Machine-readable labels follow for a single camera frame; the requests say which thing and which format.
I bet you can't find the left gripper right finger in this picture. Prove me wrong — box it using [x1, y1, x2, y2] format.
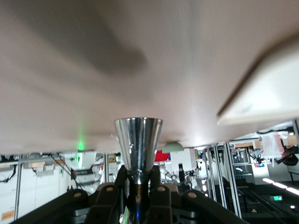
[148, 166, 248, 224]

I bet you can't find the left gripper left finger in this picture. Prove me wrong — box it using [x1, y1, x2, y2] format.
[11, 165, 129, 224]

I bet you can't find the brown table mat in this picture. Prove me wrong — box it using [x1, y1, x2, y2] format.
[0, 0, 299, 156]

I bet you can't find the white rabbit print tray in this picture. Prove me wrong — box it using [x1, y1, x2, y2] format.
[216, 35, 299, 126]

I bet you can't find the small clear glass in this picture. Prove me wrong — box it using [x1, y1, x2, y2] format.
[114, 117, 164, 224]

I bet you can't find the red background panel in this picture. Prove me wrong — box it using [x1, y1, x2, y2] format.
[154, 150, 171, 162]

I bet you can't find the aluminium frame post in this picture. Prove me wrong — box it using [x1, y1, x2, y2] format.
[223, 142, 242, 219]

